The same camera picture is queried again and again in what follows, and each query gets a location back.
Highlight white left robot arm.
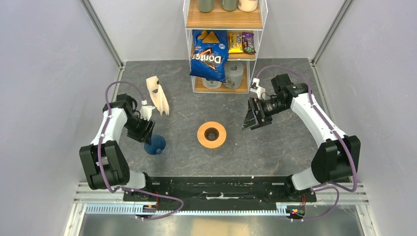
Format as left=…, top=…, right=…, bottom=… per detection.
left=79, top=94, right=155, bottom=201

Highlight white jar on bottom shelf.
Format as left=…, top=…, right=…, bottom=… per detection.
left=201, top=78, right=223, bottom=89

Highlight green bottle middle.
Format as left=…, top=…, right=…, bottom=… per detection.
left=221, top=0, right=238, bottom=12

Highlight brown M&M candy bag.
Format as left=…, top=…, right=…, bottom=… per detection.
left=242, top=32, right=256, bottom=55

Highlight glass carafe with wooden band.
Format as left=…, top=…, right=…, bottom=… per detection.
left=205, top=148, right=219, bottom=156

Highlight blue plastic coffee dripper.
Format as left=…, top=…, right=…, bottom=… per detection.
left=144, top=135, right=166, bottom=155

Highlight blue Doritos chip bag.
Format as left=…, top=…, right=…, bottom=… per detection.
left=190, top=29, right=229, bottom=83

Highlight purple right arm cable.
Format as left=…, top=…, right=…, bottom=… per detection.
left=255, top=65, right=358, bottom=222

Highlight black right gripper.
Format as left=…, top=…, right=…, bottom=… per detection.
left=240, top=96, right=288, bottom=130

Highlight cream lotion bottle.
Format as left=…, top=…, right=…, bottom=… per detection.
left=238, top=0, right=258, bottom=12

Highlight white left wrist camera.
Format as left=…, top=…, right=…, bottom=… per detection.
left=139, top=100, right=155, bottom=121

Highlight green bottle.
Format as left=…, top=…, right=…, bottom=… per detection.
left=198, top=0, right=214, bottom=13
left=221, top=0, right=238, bottom=12

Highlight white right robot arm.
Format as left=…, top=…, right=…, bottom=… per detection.
left=241, top=74, right=361, bottom=201

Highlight yellow M&M candy bag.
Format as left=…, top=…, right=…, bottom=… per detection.
left=228, top=32, right=243, bottom=54

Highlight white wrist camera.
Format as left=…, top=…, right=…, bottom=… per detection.
left=249, top=78, right=266, bottom=99
left=139, top=100, right=155, bottom=121

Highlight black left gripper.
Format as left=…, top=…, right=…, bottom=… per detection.
left=123, top=115, right=155, bottom=146

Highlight cream paper coffee filters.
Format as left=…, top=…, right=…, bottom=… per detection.
left=146, top=76, right=170, bottom=116

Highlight wooden ring dripper stand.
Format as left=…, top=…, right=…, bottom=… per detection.
left=197, top=121, right=227, bottom=149

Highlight green bottle left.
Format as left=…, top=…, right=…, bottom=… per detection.
left=198, top=0, right=214, bottom=13

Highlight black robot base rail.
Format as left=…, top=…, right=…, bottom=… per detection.
left=122, top=176, right=317, bottom=217

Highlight grey toilet paper roll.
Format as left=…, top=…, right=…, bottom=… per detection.
left=223, top=61, right=244, bottom=89

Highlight white wire shelf rack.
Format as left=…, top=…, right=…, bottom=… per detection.
left=183, top=0, right=268, bottom=93

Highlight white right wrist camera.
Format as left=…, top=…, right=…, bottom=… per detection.
left=249, top=78, right=266, bottom=99

